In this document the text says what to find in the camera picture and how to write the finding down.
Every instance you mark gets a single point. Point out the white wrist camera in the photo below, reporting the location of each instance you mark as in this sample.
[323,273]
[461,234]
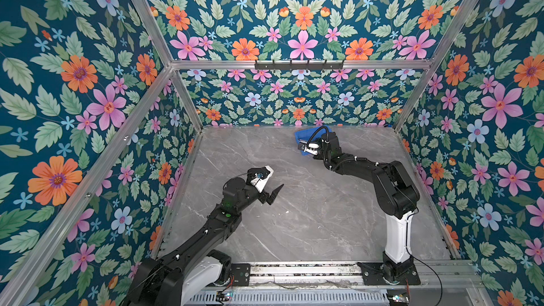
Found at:
[310,148]
[258,177]

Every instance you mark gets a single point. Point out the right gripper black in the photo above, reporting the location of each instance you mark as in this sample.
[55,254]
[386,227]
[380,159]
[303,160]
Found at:
[320,141]

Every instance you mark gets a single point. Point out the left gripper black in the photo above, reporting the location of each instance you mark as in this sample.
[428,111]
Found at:
[264,196]

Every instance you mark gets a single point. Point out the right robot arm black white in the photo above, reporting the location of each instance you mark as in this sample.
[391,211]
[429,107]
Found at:
[394,190]

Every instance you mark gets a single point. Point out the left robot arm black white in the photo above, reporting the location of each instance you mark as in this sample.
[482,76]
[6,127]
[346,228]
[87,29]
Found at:
[178,276]

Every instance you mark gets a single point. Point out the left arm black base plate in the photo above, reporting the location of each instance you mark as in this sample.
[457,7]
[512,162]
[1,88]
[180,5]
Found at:
[236,274]

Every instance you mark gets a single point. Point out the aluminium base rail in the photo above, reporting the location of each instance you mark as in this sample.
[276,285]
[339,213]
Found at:
[289,275]

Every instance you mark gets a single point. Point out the white vented cable duct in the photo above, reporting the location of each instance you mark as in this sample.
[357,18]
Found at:
[289,297]

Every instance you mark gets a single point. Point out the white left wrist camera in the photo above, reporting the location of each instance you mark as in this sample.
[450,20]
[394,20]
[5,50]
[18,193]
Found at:
[258,177]

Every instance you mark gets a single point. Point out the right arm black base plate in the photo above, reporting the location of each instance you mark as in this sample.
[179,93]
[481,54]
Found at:
[388,273]

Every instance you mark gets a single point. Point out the blue plastic bin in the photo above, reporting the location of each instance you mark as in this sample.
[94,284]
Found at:
[312,135]

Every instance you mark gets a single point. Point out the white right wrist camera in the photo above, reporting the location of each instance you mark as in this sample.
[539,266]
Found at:
[310,148]

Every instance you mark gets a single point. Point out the black hook rail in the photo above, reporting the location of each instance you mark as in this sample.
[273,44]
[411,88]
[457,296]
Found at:
[288,65]

